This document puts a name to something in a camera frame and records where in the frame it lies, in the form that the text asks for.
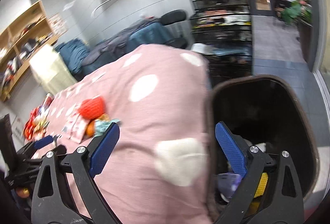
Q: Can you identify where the yellow foam fruit net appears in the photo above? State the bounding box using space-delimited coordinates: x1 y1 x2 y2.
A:
249 173 269 214

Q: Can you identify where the purple plastic snack bag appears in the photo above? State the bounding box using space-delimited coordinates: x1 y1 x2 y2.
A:
217 173 242 201

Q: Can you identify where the black trash bin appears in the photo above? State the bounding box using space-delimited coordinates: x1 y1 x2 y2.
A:
206 74 321 223

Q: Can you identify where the red snack bags pile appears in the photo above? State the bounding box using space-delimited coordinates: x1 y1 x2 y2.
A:
23 93 54 142

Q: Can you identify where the pink snack packet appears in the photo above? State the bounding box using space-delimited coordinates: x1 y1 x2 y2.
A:
61 110 90 144

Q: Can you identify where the orange peel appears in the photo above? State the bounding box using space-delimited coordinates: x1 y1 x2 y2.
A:
85 113 110 137

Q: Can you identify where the teal crumpled wrapper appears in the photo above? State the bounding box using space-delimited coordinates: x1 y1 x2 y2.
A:
93 118 121 137

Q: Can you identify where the orange foam fruit net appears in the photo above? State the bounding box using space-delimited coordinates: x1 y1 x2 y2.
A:
78 95 105 120

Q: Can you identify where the cream cloth on chair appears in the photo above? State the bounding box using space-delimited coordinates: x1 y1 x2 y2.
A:
28 44 77 95

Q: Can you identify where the pink polka dot bedspread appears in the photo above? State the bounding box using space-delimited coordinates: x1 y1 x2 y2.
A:
46 44 211 223

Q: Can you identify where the blue clothes pile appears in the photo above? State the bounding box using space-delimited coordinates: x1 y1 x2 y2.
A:
55 39 90 75

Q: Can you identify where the wooden bookshelf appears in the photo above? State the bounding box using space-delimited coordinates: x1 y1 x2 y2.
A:
1 0 59 102

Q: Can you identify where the grey blanket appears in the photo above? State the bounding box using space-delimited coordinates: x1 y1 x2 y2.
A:
81 17 159 66

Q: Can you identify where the blue covered massage bed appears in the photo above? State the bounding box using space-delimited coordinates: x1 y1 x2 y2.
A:
79 22 173 77

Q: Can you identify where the potted green plant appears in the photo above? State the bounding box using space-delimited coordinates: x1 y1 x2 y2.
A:
281 0 312 25

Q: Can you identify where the black wire shelf cart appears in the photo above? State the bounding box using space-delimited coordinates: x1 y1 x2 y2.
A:
190 0 253 85

